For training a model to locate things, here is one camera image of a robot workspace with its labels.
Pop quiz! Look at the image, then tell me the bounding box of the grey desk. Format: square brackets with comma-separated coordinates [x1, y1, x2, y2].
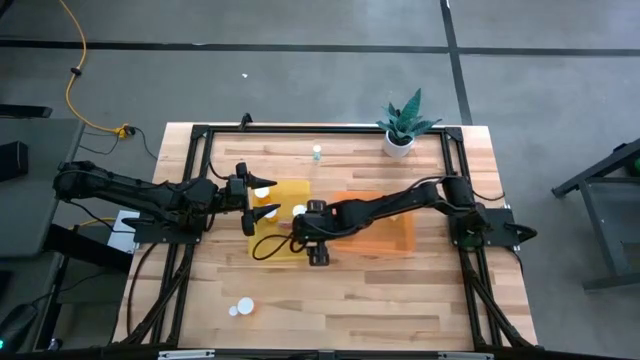
[0, 117, 86, 259]

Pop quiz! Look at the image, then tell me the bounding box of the black metal stand frame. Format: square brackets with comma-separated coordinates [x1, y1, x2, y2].
[551, 137, 640, 294]

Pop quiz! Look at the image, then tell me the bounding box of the yellow translucent plastic bin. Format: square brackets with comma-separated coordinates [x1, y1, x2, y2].
[248, 178, 312, 262]

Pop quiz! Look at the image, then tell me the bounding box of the black computer mouse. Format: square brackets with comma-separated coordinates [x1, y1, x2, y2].
[0, 302, 39, 351]

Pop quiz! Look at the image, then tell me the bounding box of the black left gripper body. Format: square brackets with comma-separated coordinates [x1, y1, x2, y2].
[217, 162, 257, 237]

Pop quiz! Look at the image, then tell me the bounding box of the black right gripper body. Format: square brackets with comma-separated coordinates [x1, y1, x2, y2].
[292, 199, 351, 267]

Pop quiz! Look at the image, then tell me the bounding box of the white paper sheet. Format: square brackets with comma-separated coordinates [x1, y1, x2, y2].
[107, 209, 144, 255]

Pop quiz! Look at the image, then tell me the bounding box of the black box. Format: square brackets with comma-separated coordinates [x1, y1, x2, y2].
[0, 140, 30, 182]

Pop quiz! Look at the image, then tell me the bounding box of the silver aluminium bracket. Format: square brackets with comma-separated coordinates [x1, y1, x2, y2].
[157, 349, 216, 360]
[437, 351, 496, 360]

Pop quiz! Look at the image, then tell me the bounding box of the green plant in white pot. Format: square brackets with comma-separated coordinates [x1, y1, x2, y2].
[375, 88, 443, 160]

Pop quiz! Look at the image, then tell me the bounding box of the black aluminium table frame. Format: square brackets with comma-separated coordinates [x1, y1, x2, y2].
[112, 123, 539, 360]

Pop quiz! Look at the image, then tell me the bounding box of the yellow extension cable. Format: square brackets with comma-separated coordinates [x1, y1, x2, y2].
[57, 0, 132, 140]

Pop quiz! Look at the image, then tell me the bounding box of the orange translucent plastic bin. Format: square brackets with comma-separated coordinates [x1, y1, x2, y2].
[330, 191, 417, 255]

